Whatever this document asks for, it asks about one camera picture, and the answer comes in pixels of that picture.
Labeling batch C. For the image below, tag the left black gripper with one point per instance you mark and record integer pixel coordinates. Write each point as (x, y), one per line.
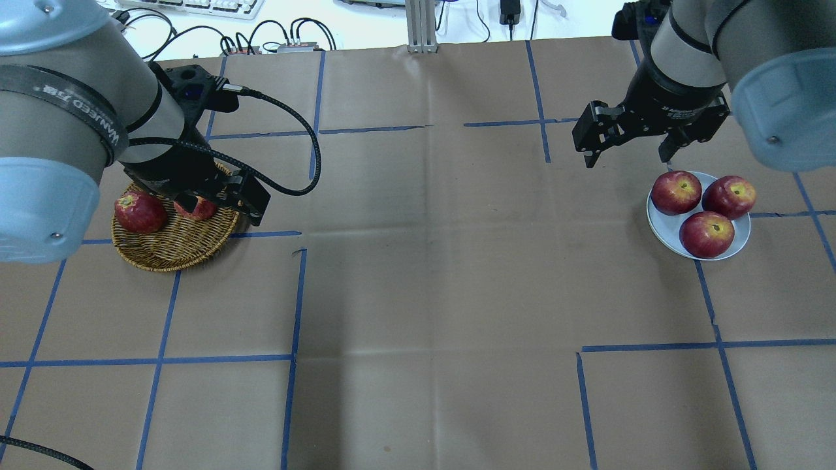
(171, 164)

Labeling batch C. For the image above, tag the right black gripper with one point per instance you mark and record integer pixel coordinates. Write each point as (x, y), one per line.
(673, 96)

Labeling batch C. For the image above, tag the red yellow apple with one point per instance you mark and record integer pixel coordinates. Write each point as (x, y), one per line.
(203, 210)

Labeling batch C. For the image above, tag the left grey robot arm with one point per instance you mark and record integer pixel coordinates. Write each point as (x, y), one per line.
(75, 99)

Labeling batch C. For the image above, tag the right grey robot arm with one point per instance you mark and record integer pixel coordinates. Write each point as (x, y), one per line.
(769, 64)

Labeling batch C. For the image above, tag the red apple plate left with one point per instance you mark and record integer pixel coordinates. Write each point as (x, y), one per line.
(676, 193)

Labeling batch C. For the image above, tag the red apple plate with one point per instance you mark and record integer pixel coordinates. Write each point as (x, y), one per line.
(676, 193)
(706, 234)
(731, 196)

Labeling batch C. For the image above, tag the woven wicker basket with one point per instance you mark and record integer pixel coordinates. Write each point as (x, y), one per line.
(180, 244)

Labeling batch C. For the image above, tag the light blue plate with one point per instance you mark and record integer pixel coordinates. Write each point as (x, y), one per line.
(666, 228)

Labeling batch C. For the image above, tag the red apple plate right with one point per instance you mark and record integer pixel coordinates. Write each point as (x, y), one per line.
(731, 196)

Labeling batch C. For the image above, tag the red apple in basket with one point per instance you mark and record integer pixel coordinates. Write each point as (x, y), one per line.
(139, 212)

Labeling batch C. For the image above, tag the red apple plate front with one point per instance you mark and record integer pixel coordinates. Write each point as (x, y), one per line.
(706, 234)

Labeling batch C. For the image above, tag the small grey hub box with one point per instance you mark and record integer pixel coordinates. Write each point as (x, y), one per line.
(300, 47)

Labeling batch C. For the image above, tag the black power adapter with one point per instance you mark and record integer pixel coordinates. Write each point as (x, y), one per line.
(510, 12)

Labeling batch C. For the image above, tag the white keyboard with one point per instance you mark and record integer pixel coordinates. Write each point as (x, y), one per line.
(222, 9)

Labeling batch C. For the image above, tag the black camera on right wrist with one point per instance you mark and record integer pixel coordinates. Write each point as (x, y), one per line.
(639, 20)

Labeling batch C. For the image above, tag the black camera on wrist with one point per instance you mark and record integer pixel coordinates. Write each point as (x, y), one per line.
(196, 91)
(639, 20)

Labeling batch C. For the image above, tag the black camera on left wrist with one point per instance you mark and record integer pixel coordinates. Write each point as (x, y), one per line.
(196, 91)

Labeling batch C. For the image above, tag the aluminium profile post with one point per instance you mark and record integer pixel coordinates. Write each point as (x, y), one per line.
(421, 27)

